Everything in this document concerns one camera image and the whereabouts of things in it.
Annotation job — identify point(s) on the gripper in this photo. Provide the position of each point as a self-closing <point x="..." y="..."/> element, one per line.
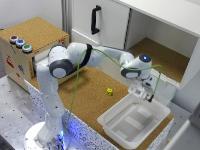
<point x="141" y="88"/>

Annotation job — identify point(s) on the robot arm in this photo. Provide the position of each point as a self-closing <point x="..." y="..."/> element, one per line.
<point x="53" y="86"/>

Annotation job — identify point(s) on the yellow block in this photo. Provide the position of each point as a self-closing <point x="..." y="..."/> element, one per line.
<point x="109" y="91"/>

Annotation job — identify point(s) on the white cabinet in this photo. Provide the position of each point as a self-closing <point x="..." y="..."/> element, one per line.
<point x="166" y="43"/>

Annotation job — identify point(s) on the white plastic box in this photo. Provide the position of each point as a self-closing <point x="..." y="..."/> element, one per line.
<point x="133" y="120"/>

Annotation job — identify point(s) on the white sliding door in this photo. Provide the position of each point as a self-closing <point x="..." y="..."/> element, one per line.
<point x="110" y="21"/>

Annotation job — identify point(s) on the wooden drawer box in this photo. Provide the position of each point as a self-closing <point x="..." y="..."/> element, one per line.
<point x="31" y="40"/>

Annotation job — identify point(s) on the green button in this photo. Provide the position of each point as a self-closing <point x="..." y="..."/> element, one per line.
<point x="27" y="48"/>

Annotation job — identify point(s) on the blue button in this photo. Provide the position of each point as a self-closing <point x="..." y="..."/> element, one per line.
<point x="20" y="43"/>

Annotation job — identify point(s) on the red button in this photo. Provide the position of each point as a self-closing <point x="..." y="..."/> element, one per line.
<point x="13" y="39"/>

